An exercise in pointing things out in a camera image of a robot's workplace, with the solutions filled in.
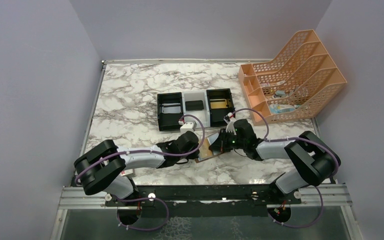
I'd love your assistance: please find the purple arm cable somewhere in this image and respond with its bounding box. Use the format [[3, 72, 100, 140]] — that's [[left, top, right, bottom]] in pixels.
[[74, 114, 206, 232], [226, 108, 340, 229]]

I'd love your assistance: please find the orange plastic file organizer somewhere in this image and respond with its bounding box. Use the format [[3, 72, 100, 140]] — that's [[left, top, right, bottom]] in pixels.
[[237, 29, 347, 126]]

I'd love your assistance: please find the black and white card tray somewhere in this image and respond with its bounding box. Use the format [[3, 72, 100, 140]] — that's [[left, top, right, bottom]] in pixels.
[[157, 88, 235, 132]]

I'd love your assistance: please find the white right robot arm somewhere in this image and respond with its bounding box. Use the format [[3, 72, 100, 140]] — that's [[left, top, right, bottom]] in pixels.
[[209, 119, 341, 201]]

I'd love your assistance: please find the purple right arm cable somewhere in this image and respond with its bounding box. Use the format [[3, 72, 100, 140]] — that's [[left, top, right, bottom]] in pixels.
[[226, 108, 340, 229]]

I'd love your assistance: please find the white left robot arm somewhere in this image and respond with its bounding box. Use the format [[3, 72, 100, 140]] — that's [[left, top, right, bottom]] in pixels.
[[73, 131, 201, 199]]

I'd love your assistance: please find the black card in tray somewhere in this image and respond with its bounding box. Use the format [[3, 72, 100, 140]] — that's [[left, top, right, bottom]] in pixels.
[[185, 100, 205, 111]]

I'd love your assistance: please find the gold card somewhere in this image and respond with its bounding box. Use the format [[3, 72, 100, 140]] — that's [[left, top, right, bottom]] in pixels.
[[197, 138, 214, 162], [210, 101, 229, 109]]

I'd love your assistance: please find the gold card in tray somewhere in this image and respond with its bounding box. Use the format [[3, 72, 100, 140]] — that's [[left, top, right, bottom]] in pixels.
[[210, 101, 229, 109]]

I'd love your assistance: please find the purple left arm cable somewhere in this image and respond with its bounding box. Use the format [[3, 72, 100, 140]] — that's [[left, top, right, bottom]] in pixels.
[[74, 114, 206, 232]]

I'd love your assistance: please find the brown leather card holder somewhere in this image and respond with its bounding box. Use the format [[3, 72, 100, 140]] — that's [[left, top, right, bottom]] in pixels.
[[194, 132, 226, 163]]

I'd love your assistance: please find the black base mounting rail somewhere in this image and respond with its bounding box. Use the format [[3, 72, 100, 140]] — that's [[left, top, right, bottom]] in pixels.
[[57, 183, 354, 210]]

